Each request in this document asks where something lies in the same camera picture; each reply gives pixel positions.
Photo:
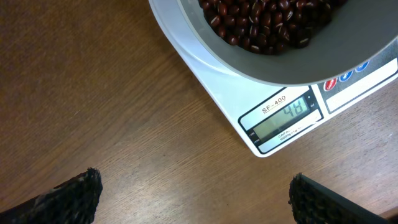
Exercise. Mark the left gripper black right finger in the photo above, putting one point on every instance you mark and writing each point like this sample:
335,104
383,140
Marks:
312,202

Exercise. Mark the red beans in bowl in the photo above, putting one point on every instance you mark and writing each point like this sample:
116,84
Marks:
268,27

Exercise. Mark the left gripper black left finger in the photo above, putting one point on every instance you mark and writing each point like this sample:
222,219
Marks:
72,202

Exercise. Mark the white digital kitchen scale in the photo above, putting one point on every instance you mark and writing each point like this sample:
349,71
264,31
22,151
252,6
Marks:
268,117

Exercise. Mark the white round bowl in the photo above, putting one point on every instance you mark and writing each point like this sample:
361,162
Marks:
358,31

